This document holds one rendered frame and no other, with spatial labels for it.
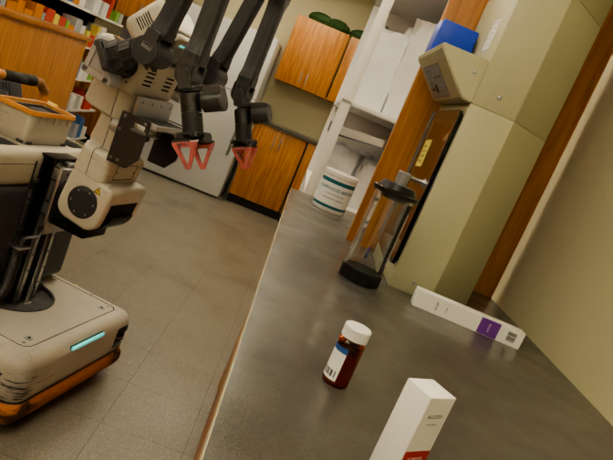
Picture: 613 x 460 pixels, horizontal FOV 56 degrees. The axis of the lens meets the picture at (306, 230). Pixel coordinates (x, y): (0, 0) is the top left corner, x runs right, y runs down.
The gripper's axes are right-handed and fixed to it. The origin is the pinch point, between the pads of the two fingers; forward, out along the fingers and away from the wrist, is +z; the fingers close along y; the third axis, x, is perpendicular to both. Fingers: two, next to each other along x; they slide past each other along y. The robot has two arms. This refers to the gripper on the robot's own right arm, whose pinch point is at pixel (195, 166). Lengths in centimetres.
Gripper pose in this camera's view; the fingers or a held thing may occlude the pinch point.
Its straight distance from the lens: 164.9
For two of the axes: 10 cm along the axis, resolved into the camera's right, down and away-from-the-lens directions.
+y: 2.4, -1.1, 9.7
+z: 0.5, 9.9, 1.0
